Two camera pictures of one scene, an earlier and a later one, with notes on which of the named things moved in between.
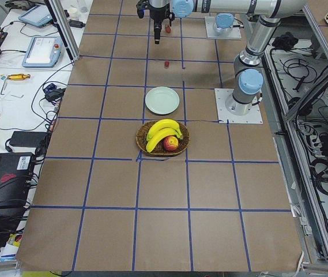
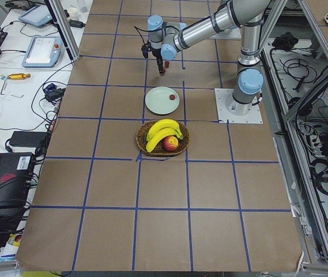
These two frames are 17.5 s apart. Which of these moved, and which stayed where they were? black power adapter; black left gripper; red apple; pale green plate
Moved: black left gripper
Stayed: pale green plate; black power adapter; red apple
